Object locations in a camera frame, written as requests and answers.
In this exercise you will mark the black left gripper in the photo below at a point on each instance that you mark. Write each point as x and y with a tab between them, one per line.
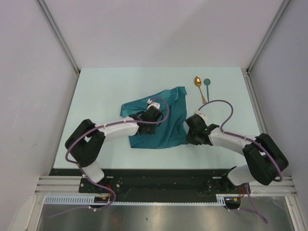
151	130

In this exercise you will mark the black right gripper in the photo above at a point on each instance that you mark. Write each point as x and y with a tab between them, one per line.
189	139

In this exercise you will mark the teal satin napkin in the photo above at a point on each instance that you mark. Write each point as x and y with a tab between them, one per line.
170	133

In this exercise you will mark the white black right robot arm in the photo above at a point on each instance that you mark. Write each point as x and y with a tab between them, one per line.
265	162

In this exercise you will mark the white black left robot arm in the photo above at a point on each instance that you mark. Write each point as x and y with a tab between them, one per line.
85	143

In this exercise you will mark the teal plastic spoon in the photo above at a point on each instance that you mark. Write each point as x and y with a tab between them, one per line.
207	83

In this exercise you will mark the gold metal spoon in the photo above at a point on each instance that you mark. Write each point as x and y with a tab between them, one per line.
197	82

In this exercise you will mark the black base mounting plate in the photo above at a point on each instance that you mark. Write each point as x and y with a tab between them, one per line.
167	186

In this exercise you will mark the right aluminium side rail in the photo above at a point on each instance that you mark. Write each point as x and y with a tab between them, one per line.
254	101

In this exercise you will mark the right aluminium corner post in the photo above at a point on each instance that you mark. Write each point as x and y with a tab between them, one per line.
269	33

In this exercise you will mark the aluminium corner post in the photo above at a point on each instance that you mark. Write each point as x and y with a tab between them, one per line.
42	5
269	33

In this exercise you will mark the white slotted cable duct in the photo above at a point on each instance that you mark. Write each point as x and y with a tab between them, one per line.
95	200

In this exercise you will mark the aluminium front frame rail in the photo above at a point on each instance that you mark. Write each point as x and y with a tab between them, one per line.
67	185

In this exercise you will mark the left aluminium corner post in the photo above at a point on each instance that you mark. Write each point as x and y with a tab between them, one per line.
42	5

